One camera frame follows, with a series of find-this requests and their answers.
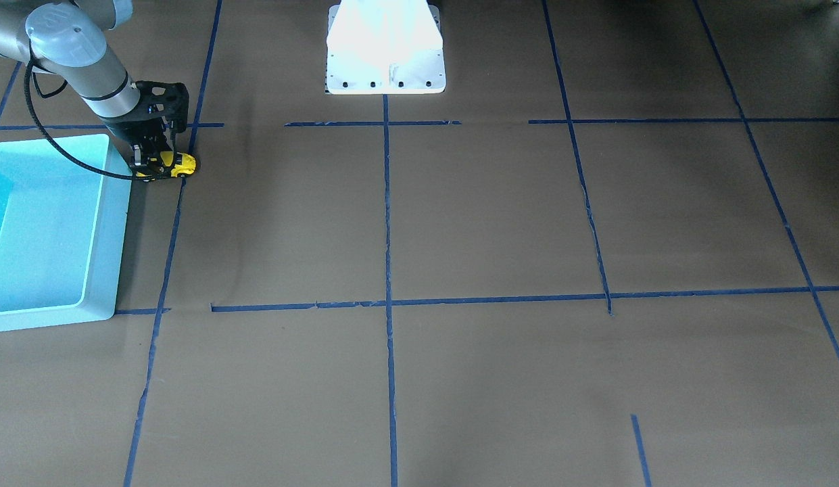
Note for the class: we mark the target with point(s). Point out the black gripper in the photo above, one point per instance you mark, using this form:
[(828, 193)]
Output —
[(125, 130)]

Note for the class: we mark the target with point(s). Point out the yellow beetle toy car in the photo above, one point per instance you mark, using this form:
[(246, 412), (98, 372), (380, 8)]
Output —
[(174, 165)]

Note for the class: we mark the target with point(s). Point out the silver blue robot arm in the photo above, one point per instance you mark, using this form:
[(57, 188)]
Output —
[(67, 38)]

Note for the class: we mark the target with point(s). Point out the light blue plastic bin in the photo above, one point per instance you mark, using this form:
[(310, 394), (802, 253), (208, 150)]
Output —
[(62, 232)]

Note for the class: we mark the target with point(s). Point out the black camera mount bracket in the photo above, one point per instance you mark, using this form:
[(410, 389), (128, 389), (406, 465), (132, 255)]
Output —
[(168, 102)]

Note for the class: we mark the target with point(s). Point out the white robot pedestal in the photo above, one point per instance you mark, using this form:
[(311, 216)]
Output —
[(385, 48)]

